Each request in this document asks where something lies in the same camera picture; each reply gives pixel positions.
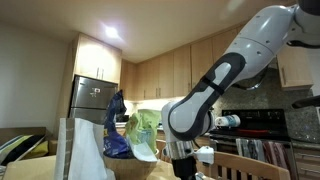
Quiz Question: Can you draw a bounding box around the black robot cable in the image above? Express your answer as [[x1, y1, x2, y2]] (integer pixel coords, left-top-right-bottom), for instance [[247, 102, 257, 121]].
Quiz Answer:
[[231, 39, 320, 92]]

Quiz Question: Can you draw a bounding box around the wooden cabinet over refrigerator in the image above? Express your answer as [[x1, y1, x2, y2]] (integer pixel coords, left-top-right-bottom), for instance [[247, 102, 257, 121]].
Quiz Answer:
[[73, 33, 123, 84]]

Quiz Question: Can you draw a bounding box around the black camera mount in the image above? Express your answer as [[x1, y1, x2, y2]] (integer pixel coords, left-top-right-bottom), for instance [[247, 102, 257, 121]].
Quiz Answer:
[[292, 95, 320, 109]]

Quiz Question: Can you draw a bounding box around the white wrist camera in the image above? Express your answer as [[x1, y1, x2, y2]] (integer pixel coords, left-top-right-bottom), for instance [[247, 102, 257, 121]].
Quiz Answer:
[[194, 145, 215, 165]]

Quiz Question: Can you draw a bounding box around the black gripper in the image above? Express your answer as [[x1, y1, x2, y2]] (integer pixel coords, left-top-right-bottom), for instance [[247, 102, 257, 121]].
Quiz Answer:
[[170, 156, 198, 180]]

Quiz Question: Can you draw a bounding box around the wooden drawer cabinet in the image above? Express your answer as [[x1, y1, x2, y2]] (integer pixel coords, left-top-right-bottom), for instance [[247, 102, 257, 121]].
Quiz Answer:
[[293, 142, 320, 180]]

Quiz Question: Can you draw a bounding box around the yellow cushion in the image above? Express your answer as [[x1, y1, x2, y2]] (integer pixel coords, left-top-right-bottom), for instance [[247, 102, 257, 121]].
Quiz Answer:
[[23, 140, 50, 160]]

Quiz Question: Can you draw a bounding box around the wooden chair back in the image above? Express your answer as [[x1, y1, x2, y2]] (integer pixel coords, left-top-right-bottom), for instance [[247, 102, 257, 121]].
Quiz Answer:
[[196, 150, 291, 180]]

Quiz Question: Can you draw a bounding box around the red striped dish towel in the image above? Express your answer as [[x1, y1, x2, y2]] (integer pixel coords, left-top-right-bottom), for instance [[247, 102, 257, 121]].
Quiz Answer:
[[263, 139, 290, 174]]

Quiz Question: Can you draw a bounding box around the striped cushion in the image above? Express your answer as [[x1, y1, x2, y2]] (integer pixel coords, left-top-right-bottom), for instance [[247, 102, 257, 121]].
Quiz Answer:
[[0, 134, 46, 166]]

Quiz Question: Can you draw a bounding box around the green chip bag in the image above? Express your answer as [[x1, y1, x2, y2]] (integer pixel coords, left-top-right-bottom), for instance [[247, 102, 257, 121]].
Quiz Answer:
[[124, 109, 163, 154]]

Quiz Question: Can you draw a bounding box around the single-door wooden wall cabinet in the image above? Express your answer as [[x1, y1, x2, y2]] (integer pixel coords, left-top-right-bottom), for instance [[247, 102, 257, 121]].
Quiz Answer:
[[276, 43, 314, 91]]

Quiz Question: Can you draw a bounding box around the ceiling light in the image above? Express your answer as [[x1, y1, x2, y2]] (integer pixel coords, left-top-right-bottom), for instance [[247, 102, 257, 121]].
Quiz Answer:
[[103, 24, 121, 40]]

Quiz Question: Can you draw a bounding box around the white bag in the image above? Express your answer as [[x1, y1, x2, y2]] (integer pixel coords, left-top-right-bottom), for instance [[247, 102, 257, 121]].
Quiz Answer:
[[54, 117, 116, 180]]

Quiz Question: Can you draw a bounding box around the black stove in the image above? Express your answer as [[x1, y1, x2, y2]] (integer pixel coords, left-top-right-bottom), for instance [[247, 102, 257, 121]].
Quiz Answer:
[[209, 108, 294, 180]]

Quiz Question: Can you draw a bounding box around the blue chip bag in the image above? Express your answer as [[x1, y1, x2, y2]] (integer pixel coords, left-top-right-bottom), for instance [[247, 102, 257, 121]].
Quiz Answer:
[[102, 89, 134, 159]]

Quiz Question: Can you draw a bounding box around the stainless steel refrigerator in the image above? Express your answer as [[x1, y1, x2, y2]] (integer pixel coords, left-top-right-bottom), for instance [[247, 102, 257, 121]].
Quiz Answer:
[[68, 74, 119, 126]]

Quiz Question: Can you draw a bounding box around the grey striped dish towel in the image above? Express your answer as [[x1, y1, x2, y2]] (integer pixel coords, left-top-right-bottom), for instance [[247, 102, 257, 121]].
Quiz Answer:
[[235, 138, 266, 164]]

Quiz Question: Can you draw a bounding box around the wooden wall cabinet row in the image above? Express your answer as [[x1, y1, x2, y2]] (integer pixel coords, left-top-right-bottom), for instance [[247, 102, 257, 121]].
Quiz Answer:
[[119, 24, 248, 101]]

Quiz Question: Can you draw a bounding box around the clear plastic bag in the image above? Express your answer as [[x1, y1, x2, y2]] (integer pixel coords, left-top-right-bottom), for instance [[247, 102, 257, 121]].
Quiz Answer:
[[126, 134, 158, 163]]

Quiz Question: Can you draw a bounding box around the wooden bowl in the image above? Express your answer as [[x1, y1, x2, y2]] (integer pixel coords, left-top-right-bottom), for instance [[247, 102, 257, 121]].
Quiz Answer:
[[103, 151, 160, 180]]

